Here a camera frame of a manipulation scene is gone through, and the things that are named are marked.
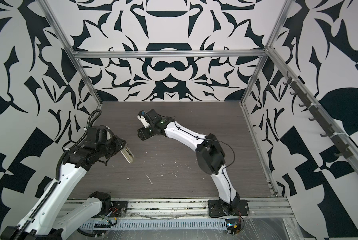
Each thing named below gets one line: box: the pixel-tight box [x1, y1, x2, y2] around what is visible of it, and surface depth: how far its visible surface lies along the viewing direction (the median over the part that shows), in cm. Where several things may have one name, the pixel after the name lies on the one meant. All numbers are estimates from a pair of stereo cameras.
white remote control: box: [120, 146, 134, 164], surface depth 73 cm
